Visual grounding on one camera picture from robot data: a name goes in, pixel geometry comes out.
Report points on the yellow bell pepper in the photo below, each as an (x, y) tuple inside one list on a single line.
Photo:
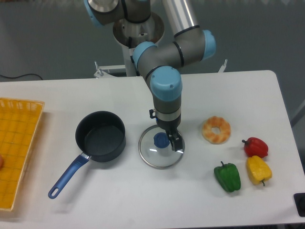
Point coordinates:
[(258, 170)]

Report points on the black device at table corner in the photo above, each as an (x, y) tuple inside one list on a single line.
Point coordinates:
[(299, 199)]

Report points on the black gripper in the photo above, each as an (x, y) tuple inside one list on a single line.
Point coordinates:
[(173, 135)]

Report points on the red bell pepper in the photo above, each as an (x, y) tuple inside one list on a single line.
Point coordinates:
[(255, 147)]

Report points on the green bell pepper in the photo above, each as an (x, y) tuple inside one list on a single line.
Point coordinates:
[(228, 177)]

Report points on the glass pot lid blue knob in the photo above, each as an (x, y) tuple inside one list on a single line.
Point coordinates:
[(155, 149)]

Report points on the yellow plastic basket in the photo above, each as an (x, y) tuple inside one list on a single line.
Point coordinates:
[(19, 120)]

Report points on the dark pot with blue handle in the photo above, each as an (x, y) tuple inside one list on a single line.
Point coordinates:
[(101, 137)]

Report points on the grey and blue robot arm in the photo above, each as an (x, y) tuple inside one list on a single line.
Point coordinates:
[(164, 82)]

